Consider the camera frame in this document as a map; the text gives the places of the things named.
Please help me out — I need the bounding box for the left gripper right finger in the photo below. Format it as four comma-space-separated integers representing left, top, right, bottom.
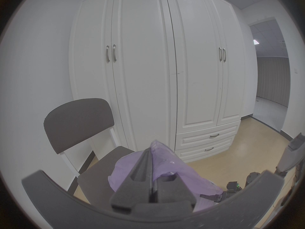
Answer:
152, 172, 196, 212

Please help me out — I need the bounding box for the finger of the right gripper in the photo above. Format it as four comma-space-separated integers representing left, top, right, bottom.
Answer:
199, 193, 222, 201

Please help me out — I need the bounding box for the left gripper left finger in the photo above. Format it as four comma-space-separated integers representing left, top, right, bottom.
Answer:
110, 148, 153, 214

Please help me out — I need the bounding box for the purple plastic bag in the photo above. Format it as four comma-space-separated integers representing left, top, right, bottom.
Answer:
108, 139, 224, 213

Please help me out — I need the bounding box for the white chair with grey cushions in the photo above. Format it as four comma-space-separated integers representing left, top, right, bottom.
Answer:
44, 98, 136, 208

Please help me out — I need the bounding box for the white wardrobe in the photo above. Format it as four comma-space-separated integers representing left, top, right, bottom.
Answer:
69, 0, 246, 164

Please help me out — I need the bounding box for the grey curtain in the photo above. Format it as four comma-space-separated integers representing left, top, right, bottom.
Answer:
256, 56, 291, 108

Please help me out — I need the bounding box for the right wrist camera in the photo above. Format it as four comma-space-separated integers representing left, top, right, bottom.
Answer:
227, 181, 241, 192

